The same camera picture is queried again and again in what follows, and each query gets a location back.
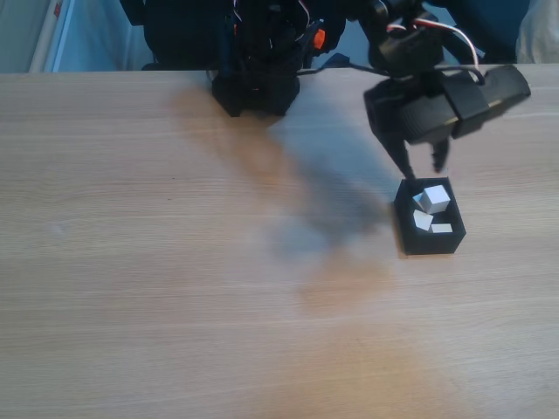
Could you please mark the white cube block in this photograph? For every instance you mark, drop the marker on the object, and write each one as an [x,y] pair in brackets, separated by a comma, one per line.
[434,197]
[441,228]
[422,221]

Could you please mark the black open box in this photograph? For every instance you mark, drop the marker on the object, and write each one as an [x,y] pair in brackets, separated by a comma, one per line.
[436,244]

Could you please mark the orange clamp knob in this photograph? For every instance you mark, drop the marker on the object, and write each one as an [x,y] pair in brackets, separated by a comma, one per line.
[320,38]

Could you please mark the dark blue office chair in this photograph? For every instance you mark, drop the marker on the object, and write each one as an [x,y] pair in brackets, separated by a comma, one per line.
[493,26]

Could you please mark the person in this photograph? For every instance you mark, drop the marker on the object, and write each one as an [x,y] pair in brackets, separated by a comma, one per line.
[539,35]

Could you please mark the white framed board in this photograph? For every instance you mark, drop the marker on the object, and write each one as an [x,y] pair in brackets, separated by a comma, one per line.
[87,39]

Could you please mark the black oval camera box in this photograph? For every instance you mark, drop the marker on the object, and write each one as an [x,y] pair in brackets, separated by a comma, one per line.
[471,100]

